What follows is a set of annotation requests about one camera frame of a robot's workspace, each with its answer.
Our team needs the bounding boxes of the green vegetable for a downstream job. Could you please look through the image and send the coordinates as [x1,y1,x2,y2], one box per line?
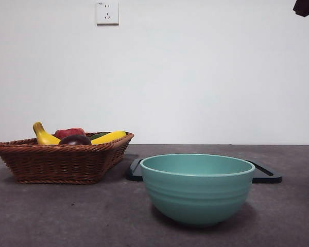
[89,132,111,141]

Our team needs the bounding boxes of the yellow banana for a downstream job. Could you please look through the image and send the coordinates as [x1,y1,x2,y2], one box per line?
[32,121,127,145]

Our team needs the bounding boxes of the white wall socket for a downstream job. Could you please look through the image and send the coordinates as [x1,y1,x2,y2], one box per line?
[96,1,119,26]

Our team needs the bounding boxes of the dark purple plum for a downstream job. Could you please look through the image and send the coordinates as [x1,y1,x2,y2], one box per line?
[58,134,93,146]

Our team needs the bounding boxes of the teal ribbed bowl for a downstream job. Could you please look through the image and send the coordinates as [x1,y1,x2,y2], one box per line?
[140,153,255,227]

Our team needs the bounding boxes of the red apple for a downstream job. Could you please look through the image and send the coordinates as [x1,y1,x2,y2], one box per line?
[53,127,87,139]

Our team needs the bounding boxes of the brown wicker basket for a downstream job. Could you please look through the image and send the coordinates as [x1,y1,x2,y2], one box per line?
[0,131,134,185]

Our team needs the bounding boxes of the dark rectangular tray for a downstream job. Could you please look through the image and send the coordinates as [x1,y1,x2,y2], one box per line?
[125,158,283,184]

